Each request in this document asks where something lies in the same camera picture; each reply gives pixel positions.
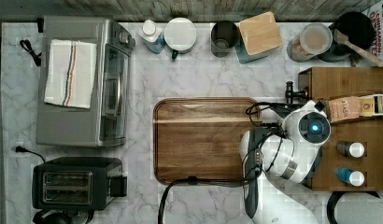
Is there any grey spice shaker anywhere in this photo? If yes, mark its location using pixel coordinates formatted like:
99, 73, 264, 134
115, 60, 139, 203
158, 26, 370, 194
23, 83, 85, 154
335, 141, 365, 158

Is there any black toaster oven power cord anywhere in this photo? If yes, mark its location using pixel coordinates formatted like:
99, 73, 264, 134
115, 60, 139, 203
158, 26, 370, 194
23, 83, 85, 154
19, 39, 43, 67

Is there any white mug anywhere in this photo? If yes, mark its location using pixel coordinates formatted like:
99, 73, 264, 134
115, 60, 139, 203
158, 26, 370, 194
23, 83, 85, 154
164, 18, 197, 60

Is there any black two-slot toaster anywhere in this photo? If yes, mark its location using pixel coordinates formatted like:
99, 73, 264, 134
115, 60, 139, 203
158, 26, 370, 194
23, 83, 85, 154
32, 157, 127, 211

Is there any white striped folded towel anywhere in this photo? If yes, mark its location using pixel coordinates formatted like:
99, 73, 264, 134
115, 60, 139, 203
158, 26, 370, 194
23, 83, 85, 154
44, 39, 97, 109

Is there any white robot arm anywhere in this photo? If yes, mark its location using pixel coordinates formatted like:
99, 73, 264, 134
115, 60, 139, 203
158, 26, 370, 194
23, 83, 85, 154
239, 101, 331, 224

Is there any teal canister wooden lid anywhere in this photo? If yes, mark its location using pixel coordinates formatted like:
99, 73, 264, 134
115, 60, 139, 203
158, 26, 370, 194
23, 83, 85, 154
235, 11, 282, 64

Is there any clear jar with cereal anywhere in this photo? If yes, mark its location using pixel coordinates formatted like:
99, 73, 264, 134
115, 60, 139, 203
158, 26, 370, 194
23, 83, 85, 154
287, 23, 333, 63

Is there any wooden drawer box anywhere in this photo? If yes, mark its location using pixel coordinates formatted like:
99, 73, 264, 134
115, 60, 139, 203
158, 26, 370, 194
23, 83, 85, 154
298, 67, 383, 191

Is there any wooden tea bag holder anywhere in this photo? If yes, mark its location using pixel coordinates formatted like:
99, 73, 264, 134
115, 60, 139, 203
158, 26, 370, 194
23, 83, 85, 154
326, 94, 383, 123

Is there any wooden spatula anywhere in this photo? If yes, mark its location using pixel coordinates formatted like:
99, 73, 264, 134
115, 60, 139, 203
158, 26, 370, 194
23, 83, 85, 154
333, 29, 383, 67

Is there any silver toaster oven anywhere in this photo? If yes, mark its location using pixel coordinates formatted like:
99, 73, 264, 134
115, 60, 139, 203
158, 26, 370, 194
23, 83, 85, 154
36, 16, 135, 147

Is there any black drawer handle bar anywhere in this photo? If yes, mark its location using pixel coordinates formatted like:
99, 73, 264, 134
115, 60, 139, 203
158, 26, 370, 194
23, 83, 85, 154
285, 81, 309, 105

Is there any cinnamon cereal box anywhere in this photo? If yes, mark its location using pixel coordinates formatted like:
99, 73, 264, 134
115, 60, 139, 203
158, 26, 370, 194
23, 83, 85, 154
363, 0, 383, 60

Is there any dark grey tumbler cup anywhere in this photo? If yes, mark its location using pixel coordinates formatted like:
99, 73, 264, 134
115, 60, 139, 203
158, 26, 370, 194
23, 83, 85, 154
210, 21, 239, 58

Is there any blue spice shaker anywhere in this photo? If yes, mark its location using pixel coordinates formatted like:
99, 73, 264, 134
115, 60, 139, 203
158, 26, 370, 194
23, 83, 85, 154
335, 167, 365, 187

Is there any wooden cutting board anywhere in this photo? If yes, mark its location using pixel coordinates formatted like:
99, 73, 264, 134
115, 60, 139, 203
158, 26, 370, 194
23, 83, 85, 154
152, 97, 261, 185

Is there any white cap soap bottle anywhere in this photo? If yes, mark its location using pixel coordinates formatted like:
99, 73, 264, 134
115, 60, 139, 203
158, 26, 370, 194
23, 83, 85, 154
138, 20, 165, 54

